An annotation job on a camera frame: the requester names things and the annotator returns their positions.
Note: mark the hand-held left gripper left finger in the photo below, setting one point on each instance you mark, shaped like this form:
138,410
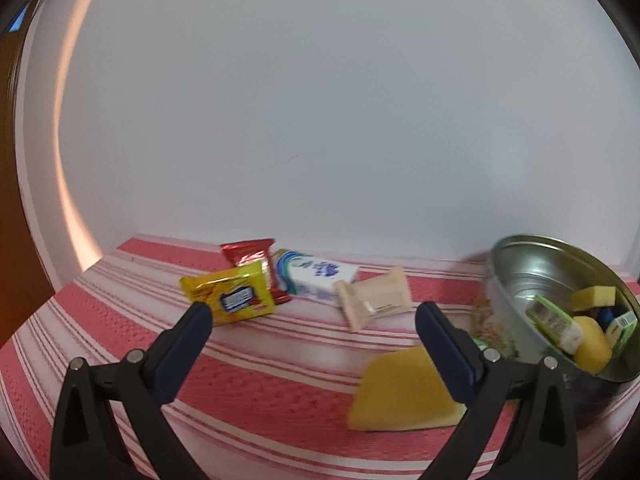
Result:
180,350

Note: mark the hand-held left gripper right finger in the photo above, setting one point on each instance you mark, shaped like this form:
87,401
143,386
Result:
445,350

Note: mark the plain yellow sponge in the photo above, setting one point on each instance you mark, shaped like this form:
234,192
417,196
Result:
395,395

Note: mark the yellow snack packet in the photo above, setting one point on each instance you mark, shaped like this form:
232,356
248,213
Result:
225,290

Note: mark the beige snack packet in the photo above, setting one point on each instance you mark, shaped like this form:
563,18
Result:
380,297

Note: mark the round metal cookie tin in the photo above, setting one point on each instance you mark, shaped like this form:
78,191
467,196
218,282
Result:
520,280

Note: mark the green chewing gum box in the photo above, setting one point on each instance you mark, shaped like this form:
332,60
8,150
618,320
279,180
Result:
555,325

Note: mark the red snack packet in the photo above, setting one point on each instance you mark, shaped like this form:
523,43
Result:
245,252

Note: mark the round yellow object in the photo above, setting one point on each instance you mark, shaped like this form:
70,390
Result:
592,347

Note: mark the white blue tissue pack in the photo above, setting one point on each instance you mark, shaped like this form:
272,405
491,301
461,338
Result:
315,277

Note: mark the yellow sponge with green scourer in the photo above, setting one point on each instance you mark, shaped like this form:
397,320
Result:
592,297

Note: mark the small blue object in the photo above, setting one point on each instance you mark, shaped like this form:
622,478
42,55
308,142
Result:
606,316

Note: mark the small green packet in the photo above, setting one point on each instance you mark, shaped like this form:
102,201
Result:
622,330

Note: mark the light green packet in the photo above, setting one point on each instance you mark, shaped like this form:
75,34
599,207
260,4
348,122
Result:
481,344

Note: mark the red striped tablecloth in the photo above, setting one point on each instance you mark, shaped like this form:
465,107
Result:
280,360

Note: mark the brown wooden door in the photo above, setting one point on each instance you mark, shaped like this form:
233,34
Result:
20,185

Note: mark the blue sticker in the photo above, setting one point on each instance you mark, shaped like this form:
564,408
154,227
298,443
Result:
18,21

